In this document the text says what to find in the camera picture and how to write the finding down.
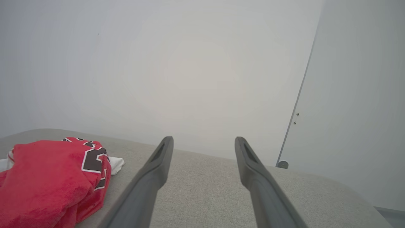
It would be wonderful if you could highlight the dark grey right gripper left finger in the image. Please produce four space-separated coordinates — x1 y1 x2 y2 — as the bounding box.
99 136 174 228

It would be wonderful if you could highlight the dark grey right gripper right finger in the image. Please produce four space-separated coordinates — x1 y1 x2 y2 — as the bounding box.
234 136 309 228

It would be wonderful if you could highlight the red and white basketball jersey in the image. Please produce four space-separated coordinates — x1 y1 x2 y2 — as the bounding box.
0 137 125 228

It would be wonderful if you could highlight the white door panel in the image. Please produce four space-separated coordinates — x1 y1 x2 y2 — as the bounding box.
275 0 405 212

